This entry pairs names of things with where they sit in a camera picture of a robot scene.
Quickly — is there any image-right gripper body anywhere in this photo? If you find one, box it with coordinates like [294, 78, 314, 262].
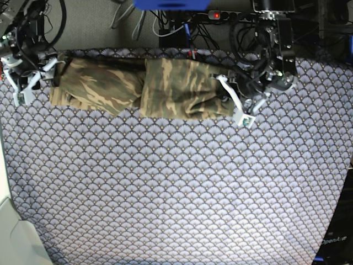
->
[227, 57, 297, 104]

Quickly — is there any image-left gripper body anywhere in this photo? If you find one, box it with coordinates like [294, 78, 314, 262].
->
[1, 38, 58, 90]

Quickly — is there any camouflage T-shirt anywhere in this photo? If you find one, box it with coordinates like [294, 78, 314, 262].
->
[49, 55, 235, 120]

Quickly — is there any image-right robot arm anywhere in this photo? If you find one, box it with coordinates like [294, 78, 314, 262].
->
[210, 1, 297, 128]

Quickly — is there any image-left robot arm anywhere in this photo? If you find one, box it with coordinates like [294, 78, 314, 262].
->
[1, 1, 68, 107]

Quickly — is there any red black table clamp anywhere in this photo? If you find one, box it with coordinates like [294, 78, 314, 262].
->
[188, 49, 197, 60]

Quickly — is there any black power strip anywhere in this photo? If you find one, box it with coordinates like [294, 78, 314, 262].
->
[206, 10, 259, 24]

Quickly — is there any blue fan-pattern table cloth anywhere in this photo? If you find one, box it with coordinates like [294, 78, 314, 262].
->
[1, 59, 352, 264]

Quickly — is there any white plastic bin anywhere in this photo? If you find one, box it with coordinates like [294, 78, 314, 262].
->
[0, 132, 53, 265]

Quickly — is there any black OpenArm box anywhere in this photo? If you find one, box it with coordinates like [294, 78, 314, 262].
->
[312, 169, 352, 264]

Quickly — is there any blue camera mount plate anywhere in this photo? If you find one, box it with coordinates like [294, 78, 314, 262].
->
[133, 0, 210, 11]

